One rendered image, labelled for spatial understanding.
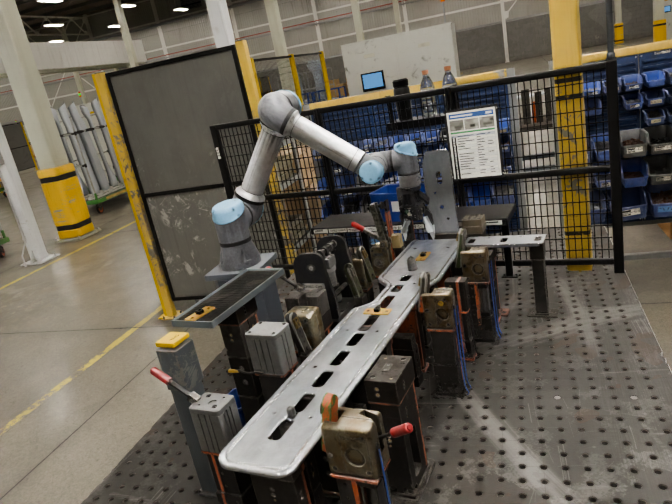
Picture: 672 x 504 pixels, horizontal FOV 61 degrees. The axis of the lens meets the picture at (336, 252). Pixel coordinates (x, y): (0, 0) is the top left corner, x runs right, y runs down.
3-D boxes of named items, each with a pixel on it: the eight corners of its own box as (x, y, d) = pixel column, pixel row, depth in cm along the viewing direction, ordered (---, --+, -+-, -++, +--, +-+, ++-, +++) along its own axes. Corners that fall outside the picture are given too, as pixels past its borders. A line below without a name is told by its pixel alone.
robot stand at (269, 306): (230, 373, 218) (203, 276, 206) (252, 346, 236) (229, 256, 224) (279, 372, 211) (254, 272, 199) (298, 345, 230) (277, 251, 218)
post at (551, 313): (557, 317, 211) (551, 244, 203) (526, 317, 216) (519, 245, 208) (559, 310, 217) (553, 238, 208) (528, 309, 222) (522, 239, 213)
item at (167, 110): (315, 305, 450) (257, 37, 390) (309, 312, 437) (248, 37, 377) (170, 313, 494) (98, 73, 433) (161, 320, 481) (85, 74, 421)
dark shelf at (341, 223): (507, 225, 228) (507, 218, 227) (310, 234, 269) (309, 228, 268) (516, 209, 246) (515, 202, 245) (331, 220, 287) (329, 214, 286)
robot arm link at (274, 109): (256, 88, 183) (389, 164, 183) (267, 85, 193) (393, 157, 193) (242, 120, 188) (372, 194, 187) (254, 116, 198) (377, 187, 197)
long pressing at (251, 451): (300, 483, 109) (299, 477, 108) (207, 466, 119) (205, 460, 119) (468, 239, 224) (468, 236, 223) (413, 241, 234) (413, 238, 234)
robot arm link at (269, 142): (217, 224, 215) (265, 85, 194) (232, 213, 229) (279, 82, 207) (246, 237, 214) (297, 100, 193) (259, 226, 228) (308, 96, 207)
